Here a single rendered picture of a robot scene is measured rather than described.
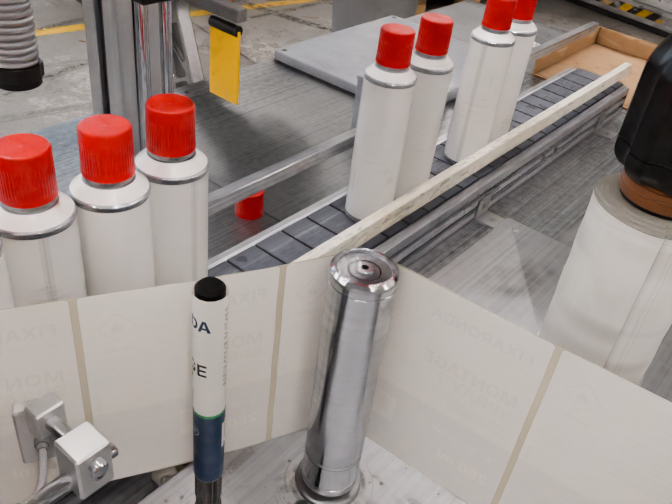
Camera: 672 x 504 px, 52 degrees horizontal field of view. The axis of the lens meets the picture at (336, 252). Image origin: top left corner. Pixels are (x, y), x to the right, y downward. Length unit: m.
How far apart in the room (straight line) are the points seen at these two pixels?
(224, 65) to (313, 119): 0.55
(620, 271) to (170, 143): 0.31
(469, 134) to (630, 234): 0.42
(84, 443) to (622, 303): 0.35
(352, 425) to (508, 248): 0.38
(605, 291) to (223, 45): 0.32
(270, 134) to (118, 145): 0.58
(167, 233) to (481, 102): 0.47
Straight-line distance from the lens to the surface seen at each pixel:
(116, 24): 0.61
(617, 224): 0.49
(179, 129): 0.48
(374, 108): 0.68
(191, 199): 0.50
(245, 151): 0.97
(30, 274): 0.46
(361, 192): 0.73
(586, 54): 1.58
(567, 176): 1.06
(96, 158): 0.45
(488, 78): 0.85
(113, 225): 0.47
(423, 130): 0.75
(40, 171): 0.44
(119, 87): 0.63
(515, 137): 0.93
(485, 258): 0.74
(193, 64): 1.61
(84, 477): 0.36
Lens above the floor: 1.29
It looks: 36 degrees down
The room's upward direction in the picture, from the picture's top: 8 degrees clockwise
